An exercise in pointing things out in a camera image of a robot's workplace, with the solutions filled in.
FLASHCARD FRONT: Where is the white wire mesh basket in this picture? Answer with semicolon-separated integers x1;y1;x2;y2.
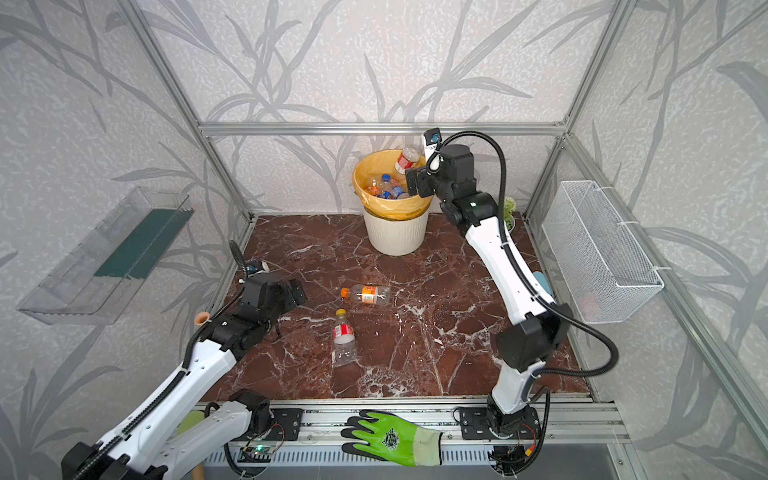
542;180;664;325

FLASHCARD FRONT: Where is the yellow cap red label bottle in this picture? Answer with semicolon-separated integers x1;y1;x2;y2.
332;309;358;368

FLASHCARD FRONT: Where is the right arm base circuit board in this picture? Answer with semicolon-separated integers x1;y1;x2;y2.
488;445;537;470

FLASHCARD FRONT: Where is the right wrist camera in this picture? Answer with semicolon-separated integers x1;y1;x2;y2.
422;128;442;159

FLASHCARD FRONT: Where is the orange label bottle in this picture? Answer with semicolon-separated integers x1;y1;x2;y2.
340;285;391;305
365;178;382;197

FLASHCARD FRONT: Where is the blue label bottle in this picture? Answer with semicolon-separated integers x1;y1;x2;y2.
379;174;409;200

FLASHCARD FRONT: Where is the clear acrylic wall shelf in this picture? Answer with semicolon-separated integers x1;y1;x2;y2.
17;187;194;326

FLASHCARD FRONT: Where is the light blue plastic trowel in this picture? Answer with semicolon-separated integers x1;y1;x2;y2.
533;271;553;296

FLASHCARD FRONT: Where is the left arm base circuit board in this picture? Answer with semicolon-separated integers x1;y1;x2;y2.
238;443;281;464

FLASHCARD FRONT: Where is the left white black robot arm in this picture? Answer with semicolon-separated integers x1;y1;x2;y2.
61;243;307;479

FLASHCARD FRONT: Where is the green and black work glove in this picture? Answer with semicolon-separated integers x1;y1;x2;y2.
341;409;443;467

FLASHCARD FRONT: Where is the white ribbed waste bin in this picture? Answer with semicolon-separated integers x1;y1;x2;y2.
363;210;429;257

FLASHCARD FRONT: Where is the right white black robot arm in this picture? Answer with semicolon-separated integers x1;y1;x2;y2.
406;128;619;439

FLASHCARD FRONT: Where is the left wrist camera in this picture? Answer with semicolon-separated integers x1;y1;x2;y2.
245;260;270;276

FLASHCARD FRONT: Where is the small terracotta clay pot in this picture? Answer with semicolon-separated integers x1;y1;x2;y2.
193;312;211;327

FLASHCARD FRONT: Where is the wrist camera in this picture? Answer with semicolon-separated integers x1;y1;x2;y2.
422;128;442;159
245;260;270;276

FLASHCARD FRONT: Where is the white pot with plant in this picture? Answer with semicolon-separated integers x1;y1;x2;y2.
503;196;517;233

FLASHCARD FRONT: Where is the yellow plastic bin liner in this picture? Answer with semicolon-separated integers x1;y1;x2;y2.
353;149;433;220

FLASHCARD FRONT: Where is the red cap white label bottle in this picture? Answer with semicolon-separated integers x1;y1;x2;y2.
395;147;421;175

